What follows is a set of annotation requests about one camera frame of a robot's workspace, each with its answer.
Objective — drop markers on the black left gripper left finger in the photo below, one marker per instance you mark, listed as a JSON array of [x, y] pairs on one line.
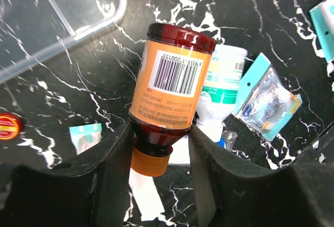
[[87, 190]]

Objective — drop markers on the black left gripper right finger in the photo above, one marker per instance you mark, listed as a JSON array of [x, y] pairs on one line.
[[231, 191]]

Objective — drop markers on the brown bottle orange cap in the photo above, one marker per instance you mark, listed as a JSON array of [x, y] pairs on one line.
[[171, 76]]

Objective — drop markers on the white bottle green label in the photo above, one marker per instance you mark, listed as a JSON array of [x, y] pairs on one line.
[[218, 96]]

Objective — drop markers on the white blue ointment tube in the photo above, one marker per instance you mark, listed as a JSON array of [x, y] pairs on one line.
[[228, 139]]

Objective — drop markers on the white teal sachet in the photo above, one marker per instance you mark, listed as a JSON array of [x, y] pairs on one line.
[[85, 137]]

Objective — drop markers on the small red round tin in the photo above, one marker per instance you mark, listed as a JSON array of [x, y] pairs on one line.
[[11, 126]]

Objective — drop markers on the clear plastic divider tray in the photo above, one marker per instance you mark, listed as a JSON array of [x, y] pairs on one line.
[[33, 31]]

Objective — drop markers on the white blue packet bag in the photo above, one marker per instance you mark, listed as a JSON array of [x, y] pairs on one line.
[[322, 18]]

